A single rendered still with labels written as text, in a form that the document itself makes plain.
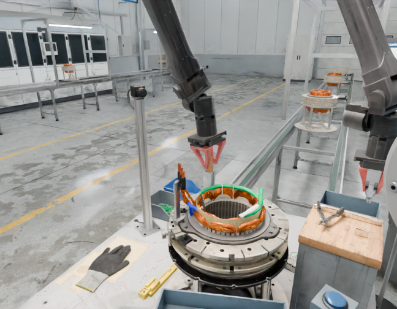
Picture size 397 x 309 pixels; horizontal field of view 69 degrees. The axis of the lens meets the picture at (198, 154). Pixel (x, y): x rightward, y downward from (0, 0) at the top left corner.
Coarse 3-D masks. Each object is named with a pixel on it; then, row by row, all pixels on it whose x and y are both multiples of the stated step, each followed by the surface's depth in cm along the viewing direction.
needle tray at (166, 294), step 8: (160, 296) 57; (168, 296) 59; (176, 296) 59; (184, 296) 59; (192, 296) 58; (200, 296) 58; (208, 296) 58; (216, 296) 57; (224, 296) 57; (232, 296) 57; (160, 304) 56; (168, 304) 60; (176, 304) 60; (184, 304) 59; (192, 304) 59; (200, 304) 59; (208, 304) 58; (216, 304) 58; (224, 304) 58; (232, 304) 58; (240, 304) 57; (248, 304) 57; (256, 304) 57; (264, 304) 56; (272, 304) 56; (280, 304) 56
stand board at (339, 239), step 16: (336, 208) 88; (304, 224) 80; (320, 224) 80; (336, 224) 80; (352, 224) 80; (368, 224) 80; (304, 240) 75; (320, 240) 73; (336, 240) 73; (352, 240) 73; (368, 240) 73; (352, 256) 70; (368, 256) 68
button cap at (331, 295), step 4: (328, 292) 60; (332, 292) 60; (336, 292) 60; (328, 296) 60; (332, 296) 60; (336, 296) 60; (340, 296) 60; (328, 300) 59; (332, 300) 59; (336, 300) 58; (340, 300) 58; (344, 300) 59; (328, 304) 59; (332, 304) 58; (336, 304) 58; (340, 304) 58; (344, 304) 58; (336, 308) 58; (340, 308) 58
